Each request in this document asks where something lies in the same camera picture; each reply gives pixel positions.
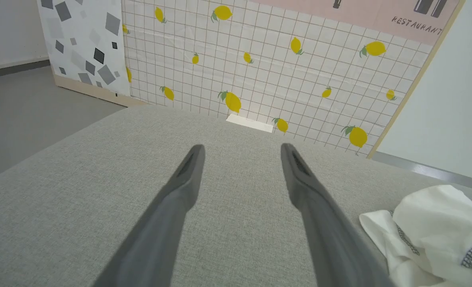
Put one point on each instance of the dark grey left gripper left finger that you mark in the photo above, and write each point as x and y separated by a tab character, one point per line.
160	223

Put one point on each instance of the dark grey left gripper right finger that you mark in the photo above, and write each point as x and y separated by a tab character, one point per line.
323	227

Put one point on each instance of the white garment with grey stitching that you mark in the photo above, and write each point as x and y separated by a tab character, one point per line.
431	223

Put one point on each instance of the white rectangular box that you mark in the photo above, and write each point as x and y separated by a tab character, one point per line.
250	122

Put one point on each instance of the lemon print grid partition panel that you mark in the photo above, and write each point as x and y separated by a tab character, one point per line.
268	79

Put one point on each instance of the grey geometric print partition panel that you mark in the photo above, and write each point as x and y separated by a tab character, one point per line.
84	44

